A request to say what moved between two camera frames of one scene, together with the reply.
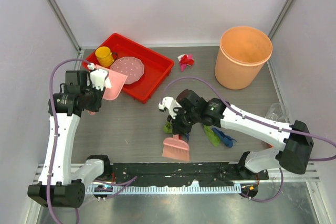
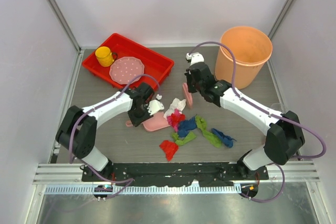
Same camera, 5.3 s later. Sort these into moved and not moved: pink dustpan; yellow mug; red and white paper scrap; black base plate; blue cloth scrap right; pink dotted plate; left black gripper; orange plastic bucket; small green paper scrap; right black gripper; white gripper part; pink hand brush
Moved: left black gripper; white gripper part; red and white paper scrap; right black gripper; small green paper scrap; pink dustpan; pink hand brush
Not moved: pink dotted plate; blue cloth scrap right; black base plate; orange plastic bucket; yellow mug
